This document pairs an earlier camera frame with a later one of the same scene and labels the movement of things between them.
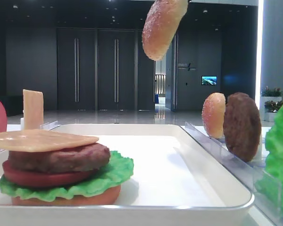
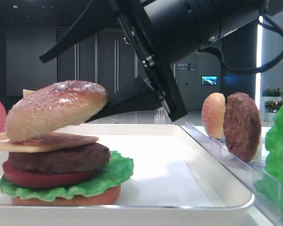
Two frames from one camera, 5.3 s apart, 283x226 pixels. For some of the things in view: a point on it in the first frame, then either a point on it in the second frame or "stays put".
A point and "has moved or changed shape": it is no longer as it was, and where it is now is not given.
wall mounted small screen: (209, 80) stays put
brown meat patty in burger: (74, 159) stays put
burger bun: (160, 24) has moved or changed shape
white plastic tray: (175, 182) stays put
